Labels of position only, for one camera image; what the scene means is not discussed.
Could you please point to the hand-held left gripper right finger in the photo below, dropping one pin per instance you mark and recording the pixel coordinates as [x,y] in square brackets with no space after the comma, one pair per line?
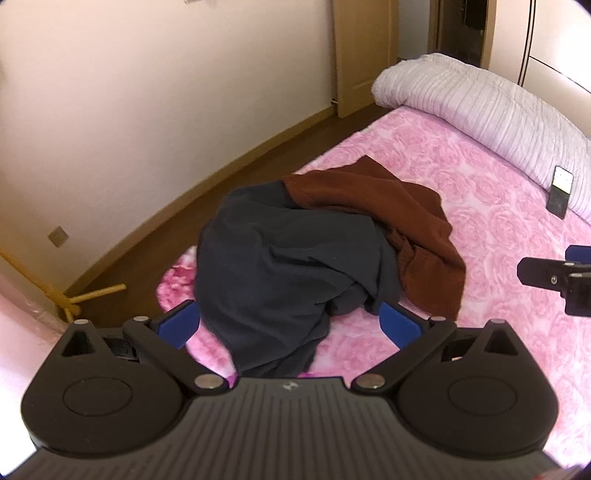
[399,323]

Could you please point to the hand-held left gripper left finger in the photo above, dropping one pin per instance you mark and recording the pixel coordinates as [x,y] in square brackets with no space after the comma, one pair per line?
[178,323]

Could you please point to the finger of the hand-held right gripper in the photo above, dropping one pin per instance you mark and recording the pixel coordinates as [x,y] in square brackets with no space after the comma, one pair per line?
[579,253]
[535,272]

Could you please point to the dark navy garment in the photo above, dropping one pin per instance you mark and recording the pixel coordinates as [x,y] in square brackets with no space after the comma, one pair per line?
[277,267]

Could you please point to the brown knit sweater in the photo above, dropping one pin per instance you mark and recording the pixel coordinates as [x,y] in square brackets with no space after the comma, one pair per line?
[392,207]

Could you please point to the black smartphone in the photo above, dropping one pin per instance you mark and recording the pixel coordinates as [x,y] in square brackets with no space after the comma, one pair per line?
[559,198]

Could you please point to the pink floral blanket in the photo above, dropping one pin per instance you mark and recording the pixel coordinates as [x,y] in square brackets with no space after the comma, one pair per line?
[485,194]

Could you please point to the yellow wooden stand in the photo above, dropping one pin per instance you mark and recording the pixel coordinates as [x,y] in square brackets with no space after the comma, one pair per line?
[62,302]

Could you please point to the cream panelled wardrobe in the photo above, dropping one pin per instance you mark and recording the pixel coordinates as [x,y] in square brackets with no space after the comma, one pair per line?
[554,69]

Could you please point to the lilac striped rolled quilt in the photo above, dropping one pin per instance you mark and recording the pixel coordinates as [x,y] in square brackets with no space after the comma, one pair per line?
[461,97]

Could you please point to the wooden door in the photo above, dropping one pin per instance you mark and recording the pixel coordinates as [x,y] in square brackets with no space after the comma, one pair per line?
[364,55]

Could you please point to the square wall socket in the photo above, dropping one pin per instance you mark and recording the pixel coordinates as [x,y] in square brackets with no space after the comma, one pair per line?
[58,237]

